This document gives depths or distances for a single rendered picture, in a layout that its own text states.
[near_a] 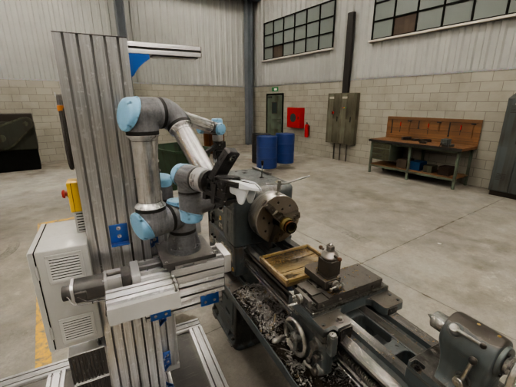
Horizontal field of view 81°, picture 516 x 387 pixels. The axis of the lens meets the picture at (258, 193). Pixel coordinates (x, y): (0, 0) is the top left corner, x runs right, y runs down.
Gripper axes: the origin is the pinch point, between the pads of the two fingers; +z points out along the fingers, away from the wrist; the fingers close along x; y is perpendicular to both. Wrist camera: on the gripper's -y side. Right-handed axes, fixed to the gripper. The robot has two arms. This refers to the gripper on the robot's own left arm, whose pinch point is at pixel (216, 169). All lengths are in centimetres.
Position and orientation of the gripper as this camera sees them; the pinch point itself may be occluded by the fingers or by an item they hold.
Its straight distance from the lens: 218.9
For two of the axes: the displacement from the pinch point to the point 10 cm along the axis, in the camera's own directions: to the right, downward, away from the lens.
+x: -4.6, -2.6, 8.5
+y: 8.9, -1.3, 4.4
